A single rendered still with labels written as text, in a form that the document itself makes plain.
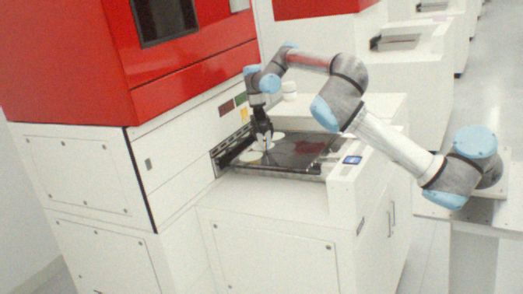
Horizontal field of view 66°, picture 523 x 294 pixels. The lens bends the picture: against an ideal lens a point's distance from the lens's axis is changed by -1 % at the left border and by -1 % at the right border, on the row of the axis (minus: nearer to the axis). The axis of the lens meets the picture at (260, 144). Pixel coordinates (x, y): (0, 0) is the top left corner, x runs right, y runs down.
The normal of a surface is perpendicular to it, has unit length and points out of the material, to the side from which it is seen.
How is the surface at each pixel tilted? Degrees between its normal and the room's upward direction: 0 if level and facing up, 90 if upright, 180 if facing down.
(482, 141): 34
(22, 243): 90
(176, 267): 90
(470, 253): 90
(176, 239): 90
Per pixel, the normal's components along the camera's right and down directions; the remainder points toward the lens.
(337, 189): -0.48, 0.40
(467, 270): -0.66, 0.38
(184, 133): 0.87, 0.05
